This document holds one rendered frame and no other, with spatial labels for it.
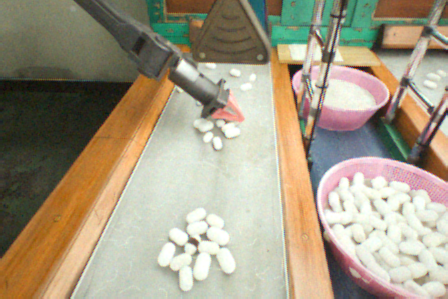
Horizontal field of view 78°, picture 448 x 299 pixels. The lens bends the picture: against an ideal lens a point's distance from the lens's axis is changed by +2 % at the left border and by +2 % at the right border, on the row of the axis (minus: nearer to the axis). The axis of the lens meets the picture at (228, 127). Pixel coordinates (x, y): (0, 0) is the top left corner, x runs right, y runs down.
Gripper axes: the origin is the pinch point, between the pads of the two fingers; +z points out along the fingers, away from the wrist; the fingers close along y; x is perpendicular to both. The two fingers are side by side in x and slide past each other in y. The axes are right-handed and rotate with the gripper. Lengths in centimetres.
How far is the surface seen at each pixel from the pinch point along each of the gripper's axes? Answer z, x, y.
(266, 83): 7.1, -2.7, 23.6
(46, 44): -91, 123, 133
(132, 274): -8.8, 11.6, -36.8
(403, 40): 38, -39, 43
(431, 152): 32.2, -25.7, -7.6
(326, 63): 0.0, -23.7, -7.3
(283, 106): 8.5, -6.9, 6.6
